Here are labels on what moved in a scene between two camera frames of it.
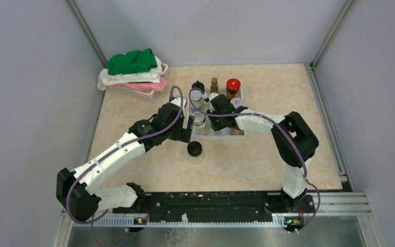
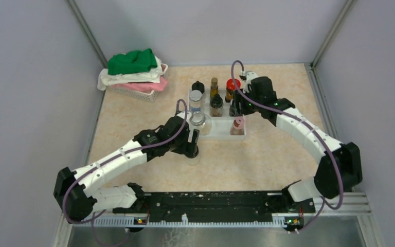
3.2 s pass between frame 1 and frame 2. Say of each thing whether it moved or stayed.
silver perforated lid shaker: stayed
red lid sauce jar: stayed
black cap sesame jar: stayed
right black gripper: moved
